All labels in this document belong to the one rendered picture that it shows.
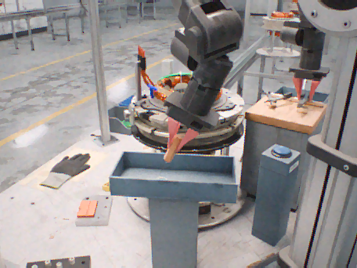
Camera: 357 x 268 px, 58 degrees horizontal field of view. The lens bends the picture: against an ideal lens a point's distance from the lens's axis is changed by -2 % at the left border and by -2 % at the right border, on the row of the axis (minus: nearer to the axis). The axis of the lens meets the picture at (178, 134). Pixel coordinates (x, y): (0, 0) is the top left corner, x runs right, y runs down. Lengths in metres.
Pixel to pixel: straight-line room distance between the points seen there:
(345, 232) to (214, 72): 0.34
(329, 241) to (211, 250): 0.37
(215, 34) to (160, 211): 0.37
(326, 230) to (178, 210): 0.28
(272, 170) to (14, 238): 0.70
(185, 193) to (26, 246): 0.50
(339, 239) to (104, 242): 0.58
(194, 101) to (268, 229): 0.45
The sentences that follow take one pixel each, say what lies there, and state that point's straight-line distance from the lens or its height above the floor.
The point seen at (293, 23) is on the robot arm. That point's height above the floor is 1.30.
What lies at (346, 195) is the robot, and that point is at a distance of 0.57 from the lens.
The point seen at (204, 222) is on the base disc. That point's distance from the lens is 0.95.
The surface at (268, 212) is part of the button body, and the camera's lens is 0.89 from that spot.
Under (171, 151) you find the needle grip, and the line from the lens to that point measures 0.66.
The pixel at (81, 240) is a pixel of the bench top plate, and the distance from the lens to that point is 0.96.
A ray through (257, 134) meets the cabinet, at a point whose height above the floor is 1.00.
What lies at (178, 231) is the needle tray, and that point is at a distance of 0.73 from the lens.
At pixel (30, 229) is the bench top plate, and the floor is 0.78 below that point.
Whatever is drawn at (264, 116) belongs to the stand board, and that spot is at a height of 1.06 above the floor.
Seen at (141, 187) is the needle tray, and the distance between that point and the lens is 0.65.
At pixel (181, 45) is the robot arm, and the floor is 1.30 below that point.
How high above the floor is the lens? 1.42
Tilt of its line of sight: 26 degrees down
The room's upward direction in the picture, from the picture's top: straight up
